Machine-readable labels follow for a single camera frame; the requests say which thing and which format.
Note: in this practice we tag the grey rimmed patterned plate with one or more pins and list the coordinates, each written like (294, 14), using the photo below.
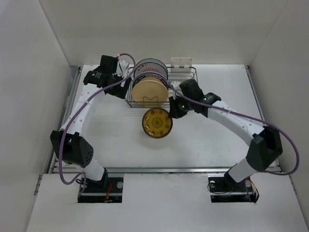
(149, 63)

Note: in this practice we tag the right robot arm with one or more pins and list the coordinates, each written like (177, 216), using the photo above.
(264, 142)

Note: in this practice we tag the beige plastic plate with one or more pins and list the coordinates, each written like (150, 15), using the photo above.
(150, 93)

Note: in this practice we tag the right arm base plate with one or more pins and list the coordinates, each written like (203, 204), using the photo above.
(221, 192)

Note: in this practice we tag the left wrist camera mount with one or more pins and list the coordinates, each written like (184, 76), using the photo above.
(122, 67)

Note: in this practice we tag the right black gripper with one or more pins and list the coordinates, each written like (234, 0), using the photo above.
(174, 111)

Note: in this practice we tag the small yellow patterned plate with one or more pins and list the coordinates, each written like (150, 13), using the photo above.
(156, 123)

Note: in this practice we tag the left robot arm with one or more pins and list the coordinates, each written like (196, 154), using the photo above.
(69, 142)

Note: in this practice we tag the white plate blue rim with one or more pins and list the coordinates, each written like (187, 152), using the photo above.
(166, 82)

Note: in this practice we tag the white utensil holder cup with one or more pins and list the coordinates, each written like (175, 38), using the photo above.
(181, 64)

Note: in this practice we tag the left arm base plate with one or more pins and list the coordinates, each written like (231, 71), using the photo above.
(94, 193)

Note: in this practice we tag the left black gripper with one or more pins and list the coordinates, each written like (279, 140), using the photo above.
(119, 91)

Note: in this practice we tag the purple plastic plate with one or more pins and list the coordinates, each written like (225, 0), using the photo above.
(162, 72)

